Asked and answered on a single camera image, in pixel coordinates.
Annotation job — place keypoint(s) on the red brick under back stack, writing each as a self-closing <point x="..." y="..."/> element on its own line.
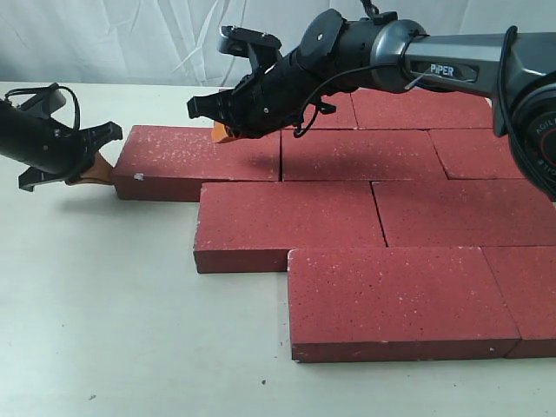
<point x="343" y="118"/>

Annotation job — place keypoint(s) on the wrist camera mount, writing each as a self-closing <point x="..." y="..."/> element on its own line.
<point x="43" y="101"/>
<point x="260" y="48"/>

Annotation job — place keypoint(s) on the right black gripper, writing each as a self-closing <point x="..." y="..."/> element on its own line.
<point x="261" y="104"/>

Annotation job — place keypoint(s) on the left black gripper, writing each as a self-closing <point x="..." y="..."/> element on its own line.
<point x="54" y="152"/>

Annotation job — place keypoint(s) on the red brick with white specks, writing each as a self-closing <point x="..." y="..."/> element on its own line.
<point x="360" y="155"/>

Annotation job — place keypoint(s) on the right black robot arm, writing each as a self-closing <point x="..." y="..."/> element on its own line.
<point x="514" y="70"/>

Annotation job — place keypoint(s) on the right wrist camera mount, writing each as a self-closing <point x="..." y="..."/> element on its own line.
<point x="260" y="48"/>

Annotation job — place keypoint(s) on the red brick right row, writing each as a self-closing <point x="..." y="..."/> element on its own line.
<point x="474" y="154"/>

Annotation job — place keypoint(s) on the red brick middle row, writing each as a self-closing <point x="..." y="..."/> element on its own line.
<point x="465" y="213"/>

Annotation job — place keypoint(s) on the white fabric backdrop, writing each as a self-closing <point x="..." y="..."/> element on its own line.
<point x="143" y="42"/>

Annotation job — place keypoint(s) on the red brick row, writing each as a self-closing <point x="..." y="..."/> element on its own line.
<point x="465" y="213"/>
<point x="474" y="154"/>

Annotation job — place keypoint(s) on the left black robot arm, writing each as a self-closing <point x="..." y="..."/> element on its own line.
<point x="54" y="152"/>

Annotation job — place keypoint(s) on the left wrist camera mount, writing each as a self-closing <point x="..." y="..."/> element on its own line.
<point x="43" y="101"/>

